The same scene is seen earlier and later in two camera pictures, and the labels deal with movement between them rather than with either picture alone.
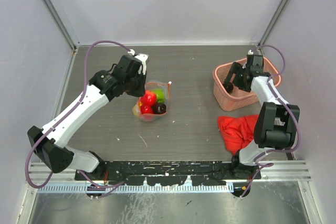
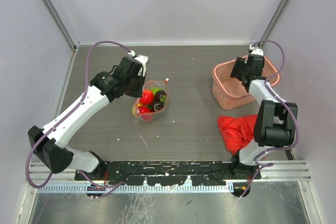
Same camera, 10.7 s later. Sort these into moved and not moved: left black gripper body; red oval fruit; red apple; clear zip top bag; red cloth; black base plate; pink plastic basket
Moved: clear zip top bag
Not moved: red apple; left black gripper body; pink plastic basket; red cloth; black base plate; red oval fruit
